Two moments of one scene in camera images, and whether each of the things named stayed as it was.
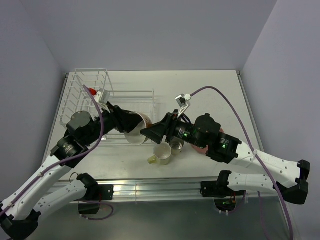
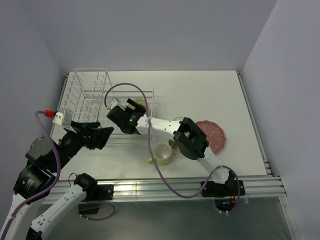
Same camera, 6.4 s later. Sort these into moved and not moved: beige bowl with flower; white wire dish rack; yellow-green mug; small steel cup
Moved: beige bowl with flower
Not moved: white wire dish rack; yellow-green mug; small steel cup
